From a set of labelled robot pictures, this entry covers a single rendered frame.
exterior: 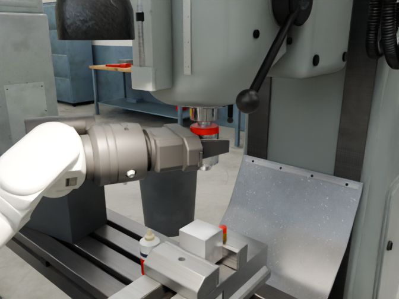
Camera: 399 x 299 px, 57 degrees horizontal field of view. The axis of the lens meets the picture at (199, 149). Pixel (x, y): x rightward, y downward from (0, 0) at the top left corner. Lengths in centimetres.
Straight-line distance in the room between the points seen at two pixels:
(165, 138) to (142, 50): 13
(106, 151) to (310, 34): 35
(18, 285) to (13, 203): 207
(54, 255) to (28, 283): 161
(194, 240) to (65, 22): 43
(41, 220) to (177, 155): 54
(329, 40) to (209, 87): 26
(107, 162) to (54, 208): 45
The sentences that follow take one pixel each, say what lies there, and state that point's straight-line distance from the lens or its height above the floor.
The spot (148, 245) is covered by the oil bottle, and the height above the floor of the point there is 102.
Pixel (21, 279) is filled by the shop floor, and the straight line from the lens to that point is 258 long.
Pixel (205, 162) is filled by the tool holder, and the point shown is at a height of 121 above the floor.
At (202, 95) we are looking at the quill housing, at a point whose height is 133.
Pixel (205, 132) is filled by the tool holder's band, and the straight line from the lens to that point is 57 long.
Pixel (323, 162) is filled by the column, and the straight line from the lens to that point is 92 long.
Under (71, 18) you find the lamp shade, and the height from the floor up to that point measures 142.
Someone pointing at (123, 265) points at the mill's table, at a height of 93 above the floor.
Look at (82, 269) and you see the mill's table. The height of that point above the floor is 93.
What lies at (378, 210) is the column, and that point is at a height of 102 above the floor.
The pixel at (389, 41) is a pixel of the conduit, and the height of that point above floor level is 140.
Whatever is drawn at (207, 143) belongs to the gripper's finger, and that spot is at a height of 125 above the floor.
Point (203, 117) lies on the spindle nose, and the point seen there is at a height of 129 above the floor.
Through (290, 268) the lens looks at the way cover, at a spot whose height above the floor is 90.
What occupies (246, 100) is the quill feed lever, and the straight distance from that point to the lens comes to 44.
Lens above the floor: 141
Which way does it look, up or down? 17 degrees down
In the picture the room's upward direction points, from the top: straight up
